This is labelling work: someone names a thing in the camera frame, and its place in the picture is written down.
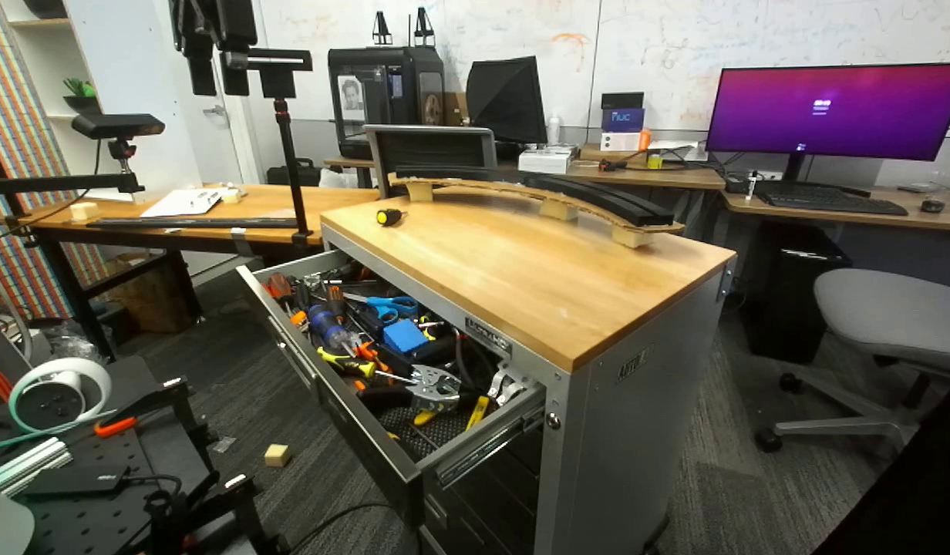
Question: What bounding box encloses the grey metal tool drawer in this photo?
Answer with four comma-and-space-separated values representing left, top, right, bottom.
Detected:
237, 250, 544, 534

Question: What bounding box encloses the blue box in drawer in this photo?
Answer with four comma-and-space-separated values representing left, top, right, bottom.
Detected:
381, 319, 427, 353

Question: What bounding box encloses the grey tool cabinet wooden top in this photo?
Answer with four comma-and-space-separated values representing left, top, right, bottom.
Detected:
324, 199, 732, 555

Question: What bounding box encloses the curved black wooden track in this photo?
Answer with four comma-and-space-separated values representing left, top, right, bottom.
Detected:
388, 172, 682, 250

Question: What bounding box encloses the wooden side desk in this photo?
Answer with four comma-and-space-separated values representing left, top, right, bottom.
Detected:
17, 185, 380, 353

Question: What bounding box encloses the small yellow foam block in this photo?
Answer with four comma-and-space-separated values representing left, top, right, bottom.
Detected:
263, 444, 294, 467

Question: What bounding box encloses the black keyboard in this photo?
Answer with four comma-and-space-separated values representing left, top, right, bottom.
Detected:
756, 185, 907, 216

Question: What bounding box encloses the white tape roll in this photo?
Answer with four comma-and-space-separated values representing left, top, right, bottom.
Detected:
9, 356, 112, 435

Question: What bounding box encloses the grey office chair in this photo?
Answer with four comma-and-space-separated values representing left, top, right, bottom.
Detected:
751, 269, 950, 452

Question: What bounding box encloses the purple screen monitor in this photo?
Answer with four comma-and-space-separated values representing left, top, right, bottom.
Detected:
705, 60, 950, 176

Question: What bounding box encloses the blue black handled screwdriver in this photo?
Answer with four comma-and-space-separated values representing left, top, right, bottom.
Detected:
308, 304, 351, 352

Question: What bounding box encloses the black camera tripod stand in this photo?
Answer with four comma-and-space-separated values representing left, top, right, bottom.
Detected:
222, 48, 312, 246

